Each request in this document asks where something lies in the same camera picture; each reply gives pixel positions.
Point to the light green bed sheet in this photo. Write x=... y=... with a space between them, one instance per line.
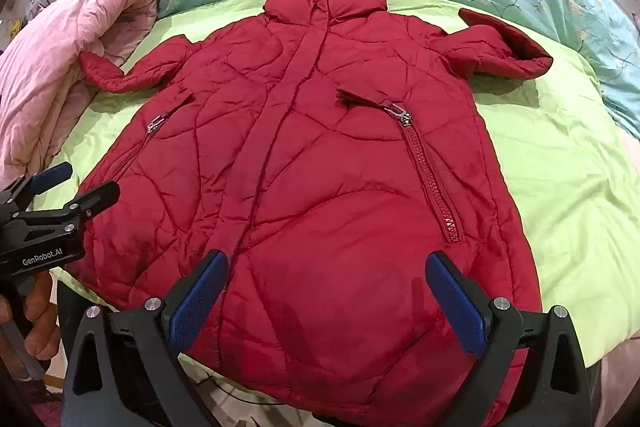
x=550 y=157

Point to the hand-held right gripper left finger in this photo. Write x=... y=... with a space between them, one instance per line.
x=200 y=297

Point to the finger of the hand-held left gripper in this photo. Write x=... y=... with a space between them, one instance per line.
x=100 y=198
x=52 y=177

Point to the red puffer jacket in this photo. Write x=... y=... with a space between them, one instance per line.
x=300 y=157

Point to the person's left hand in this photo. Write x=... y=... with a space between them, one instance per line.
x=42 y=312

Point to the pink quilt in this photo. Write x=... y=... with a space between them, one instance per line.
x=50 y=72

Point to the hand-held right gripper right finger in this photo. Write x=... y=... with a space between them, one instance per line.
x=457 y=302

